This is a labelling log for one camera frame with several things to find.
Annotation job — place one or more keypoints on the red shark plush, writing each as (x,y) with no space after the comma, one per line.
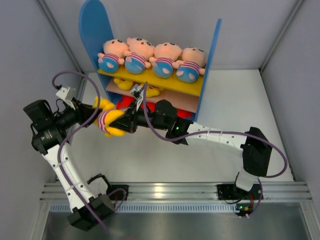
(151,106)
(124,102)
(184,113)

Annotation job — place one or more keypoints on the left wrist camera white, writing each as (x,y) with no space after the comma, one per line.
(66,93)

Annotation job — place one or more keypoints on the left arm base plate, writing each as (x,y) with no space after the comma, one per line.
(114,192)

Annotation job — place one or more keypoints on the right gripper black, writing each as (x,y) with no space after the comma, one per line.
(128,121)

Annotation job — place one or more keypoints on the boy doll far right shelf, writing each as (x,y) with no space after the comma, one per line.
(192,64)

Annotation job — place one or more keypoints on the yellow duck plush on shelf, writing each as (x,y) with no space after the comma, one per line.
(123,84)

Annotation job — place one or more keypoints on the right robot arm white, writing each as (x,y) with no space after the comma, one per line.
(251,146)

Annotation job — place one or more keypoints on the boy doll far left shelf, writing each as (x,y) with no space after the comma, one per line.
(112,56)

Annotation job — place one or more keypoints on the red shark plush under shelf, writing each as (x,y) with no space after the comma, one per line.
(124,102)

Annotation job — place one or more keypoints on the yellow frog plush striped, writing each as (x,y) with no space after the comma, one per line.
(151,91)

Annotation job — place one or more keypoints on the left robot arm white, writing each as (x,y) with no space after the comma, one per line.
(50,139)

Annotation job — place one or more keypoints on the blue wooden toy shelf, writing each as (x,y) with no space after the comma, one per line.
(95,29)

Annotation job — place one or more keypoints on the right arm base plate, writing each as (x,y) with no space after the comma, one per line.
(230,192)

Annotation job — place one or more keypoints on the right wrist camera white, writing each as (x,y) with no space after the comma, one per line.
(138,93)

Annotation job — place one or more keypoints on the aluminium rail frame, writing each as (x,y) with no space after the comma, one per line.
(207,192)

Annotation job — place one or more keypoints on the boy doll striped shirt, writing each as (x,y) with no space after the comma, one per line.
(165,59)

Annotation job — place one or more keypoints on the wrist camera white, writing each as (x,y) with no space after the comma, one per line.
(66,93)
(138,93)

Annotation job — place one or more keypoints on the boy doll shelf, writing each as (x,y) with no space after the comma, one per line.
(192,64)
(112,56)

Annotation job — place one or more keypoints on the boy doll black hair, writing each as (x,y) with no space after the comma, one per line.
(138,55)

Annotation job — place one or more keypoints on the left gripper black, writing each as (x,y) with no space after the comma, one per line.
(82,111)

